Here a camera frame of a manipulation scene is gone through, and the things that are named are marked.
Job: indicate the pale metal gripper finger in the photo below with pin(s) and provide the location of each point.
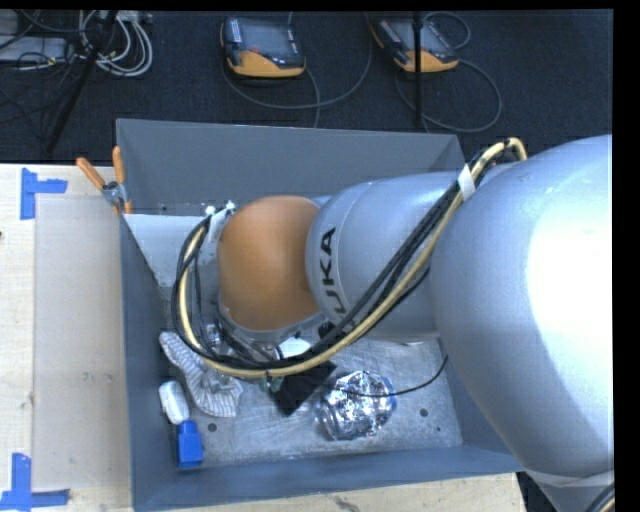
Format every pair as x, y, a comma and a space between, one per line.
216, 383
214, 338

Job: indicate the white striped cloth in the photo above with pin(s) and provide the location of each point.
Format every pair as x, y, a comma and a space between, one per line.
212, 397

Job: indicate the black flat square piece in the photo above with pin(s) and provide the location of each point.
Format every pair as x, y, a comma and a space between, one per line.
297, 392

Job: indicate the blue and white spray bottle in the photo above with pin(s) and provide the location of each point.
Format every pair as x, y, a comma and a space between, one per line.
189, 442

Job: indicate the clear plastic bottle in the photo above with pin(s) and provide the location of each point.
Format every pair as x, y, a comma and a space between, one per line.
355, 407

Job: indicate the pale wood flat board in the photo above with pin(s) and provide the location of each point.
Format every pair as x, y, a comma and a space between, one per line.
75, 310

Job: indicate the grey metal bin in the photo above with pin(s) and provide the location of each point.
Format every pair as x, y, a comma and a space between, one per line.
280, 165

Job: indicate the black cylinder on white bracket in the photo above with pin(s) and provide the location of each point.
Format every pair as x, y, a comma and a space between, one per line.
292, 347

